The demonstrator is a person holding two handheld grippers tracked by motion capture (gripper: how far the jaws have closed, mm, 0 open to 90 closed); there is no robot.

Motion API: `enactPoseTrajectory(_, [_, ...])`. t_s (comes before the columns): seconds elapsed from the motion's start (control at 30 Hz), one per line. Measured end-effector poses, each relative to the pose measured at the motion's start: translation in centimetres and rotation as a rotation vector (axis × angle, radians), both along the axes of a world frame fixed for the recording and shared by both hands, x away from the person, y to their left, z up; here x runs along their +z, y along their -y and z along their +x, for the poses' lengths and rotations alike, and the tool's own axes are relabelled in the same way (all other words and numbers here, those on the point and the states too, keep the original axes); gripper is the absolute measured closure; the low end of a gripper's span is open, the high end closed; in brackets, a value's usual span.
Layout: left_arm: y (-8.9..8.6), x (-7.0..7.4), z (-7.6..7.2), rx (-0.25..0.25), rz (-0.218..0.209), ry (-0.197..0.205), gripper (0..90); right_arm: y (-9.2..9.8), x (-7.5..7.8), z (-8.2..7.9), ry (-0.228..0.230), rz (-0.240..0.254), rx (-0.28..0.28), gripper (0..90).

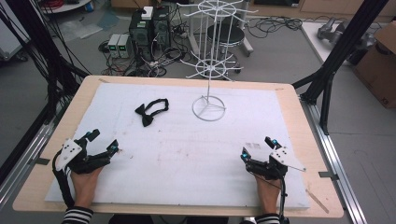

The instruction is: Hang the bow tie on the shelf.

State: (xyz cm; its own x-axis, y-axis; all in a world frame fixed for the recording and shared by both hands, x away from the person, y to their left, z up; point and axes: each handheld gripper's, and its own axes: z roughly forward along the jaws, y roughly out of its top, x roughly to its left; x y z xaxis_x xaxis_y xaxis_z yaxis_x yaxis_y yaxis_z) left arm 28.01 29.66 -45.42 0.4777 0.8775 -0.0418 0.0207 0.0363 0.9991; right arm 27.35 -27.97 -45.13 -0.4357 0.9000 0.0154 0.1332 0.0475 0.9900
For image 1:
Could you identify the grey bench power supply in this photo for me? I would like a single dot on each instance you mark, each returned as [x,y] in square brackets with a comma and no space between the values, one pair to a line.
[113,45]
[125,46]

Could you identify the grey vacuum cleaner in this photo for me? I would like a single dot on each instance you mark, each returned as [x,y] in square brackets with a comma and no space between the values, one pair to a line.
[339,31]

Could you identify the brown cardboard box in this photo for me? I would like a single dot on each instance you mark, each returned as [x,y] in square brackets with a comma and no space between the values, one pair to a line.
[378,71]

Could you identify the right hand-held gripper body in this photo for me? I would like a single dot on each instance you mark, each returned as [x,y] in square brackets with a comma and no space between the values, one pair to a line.
[267,168]

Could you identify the small white box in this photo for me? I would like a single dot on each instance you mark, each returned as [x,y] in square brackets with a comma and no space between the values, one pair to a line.
[147,13]

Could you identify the light wooden table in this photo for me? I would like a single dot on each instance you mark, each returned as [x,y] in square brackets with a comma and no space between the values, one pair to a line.
[81,93]

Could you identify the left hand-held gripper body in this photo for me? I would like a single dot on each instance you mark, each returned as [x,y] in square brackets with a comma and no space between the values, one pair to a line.
[81,161]

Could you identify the white foam mat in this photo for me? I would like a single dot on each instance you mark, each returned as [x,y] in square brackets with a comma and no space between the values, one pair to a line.
[174,161]

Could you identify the black tape strip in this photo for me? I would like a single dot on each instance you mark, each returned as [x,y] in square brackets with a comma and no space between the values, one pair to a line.
[328,175]
[42,161]

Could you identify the person's left hand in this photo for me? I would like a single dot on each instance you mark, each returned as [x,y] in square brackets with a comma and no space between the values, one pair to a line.
[84,186]

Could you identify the black bow tie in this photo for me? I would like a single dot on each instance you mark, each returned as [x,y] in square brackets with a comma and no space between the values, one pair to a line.
[145,117]

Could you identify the aluminium frame rail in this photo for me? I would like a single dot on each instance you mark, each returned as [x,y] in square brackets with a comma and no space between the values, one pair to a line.
[336,161]
[21,168]

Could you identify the person's right hand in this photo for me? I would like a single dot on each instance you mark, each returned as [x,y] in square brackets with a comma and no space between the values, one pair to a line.
[268,194]

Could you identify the thin wooden stick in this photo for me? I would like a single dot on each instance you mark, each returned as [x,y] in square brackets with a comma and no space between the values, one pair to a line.
[317,201]

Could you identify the black computer tower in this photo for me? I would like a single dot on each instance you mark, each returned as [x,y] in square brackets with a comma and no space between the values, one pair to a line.
[162,29]
[140,34]

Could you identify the white round table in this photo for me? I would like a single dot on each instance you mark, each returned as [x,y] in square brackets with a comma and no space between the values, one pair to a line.
[67,6]

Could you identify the black metal frame stand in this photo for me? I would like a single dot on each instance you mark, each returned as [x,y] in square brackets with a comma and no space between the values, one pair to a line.
[53,62]
[339,56]

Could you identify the black round stool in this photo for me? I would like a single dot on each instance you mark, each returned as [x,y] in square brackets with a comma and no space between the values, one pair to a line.
[225,34]

